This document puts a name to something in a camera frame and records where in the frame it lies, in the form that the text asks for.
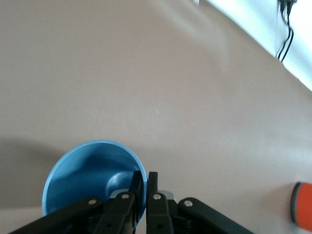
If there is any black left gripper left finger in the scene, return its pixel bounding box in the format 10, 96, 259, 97
9, 170, 144, 234

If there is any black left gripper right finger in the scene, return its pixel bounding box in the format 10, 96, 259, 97
145, 172, 254, 234

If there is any light blue plastic cup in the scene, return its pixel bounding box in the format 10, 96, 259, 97
41, 139, 149, 231

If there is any brown table mat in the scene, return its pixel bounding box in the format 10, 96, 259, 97
0, 0, 312, 234

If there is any orange can with grey lid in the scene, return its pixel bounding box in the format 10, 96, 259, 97
290, 181, 312, 231

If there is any black cable bundle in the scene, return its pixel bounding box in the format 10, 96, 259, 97
275, 0, 298, 61

